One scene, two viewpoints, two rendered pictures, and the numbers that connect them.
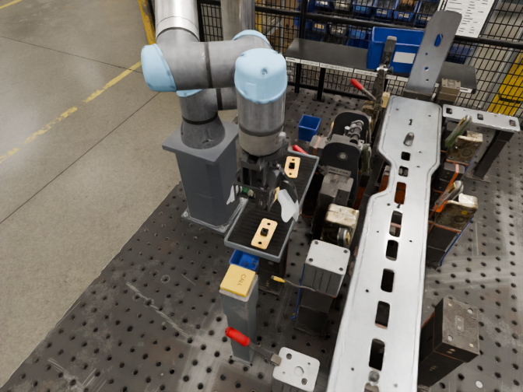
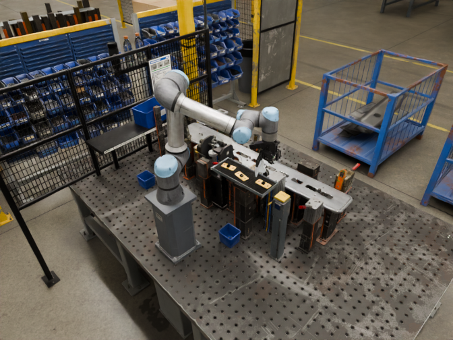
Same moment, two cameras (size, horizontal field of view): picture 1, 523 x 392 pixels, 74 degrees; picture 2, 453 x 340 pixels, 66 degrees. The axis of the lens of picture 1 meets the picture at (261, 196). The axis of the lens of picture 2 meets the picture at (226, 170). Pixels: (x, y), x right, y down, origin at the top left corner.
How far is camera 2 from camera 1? 1.50 m
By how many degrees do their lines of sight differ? 49
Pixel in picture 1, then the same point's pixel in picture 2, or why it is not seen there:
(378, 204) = (245, 162)
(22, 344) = not seen: outside the picture
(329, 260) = (278, 176)
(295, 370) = (315, 203)
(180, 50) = (246, 123)
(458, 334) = (312, 165)
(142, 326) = (244, 298)
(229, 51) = (251, 117)
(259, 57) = (270, 109)
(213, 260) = (216, 255)
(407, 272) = (282, 168)
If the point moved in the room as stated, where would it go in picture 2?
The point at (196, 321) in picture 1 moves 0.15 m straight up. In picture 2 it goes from (252, 272) to (253, 254)
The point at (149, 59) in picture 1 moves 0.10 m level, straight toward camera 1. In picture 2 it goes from (246, 131) to (269, 131)
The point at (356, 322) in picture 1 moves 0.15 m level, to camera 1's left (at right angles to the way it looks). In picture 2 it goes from (297, 188) to (291, 204)
